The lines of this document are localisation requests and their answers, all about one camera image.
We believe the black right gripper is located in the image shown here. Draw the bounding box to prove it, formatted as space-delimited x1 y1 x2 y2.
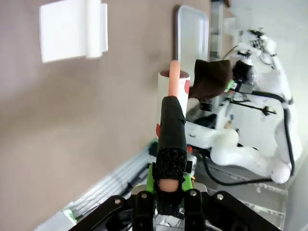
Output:
224 76 256 97

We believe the pink handled lint roller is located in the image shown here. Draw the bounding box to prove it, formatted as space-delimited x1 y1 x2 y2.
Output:
154 60 193 216

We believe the white background table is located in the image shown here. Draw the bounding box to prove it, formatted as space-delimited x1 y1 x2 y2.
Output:
208 1 241 62

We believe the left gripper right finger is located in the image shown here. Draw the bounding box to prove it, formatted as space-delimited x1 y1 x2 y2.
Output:
182 173 282 231

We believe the white lint roller stand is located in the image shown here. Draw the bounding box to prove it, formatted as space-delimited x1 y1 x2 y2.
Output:
39 0 109 64

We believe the aluminium table frame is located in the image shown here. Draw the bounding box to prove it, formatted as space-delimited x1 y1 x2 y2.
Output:
72 141 160 218

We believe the metal tray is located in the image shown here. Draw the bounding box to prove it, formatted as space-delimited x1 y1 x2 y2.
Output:
173 4 210 73

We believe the white green small object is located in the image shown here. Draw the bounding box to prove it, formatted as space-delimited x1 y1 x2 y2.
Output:
57 207 80 221

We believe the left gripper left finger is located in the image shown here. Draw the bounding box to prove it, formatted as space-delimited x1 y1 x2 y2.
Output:
68 163 157 231

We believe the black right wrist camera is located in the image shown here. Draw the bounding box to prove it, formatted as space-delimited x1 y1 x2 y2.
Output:
234 60 253 77

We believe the dark brown cloth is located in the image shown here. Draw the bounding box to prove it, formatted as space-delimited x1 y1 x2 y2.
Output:
189 59 233 103

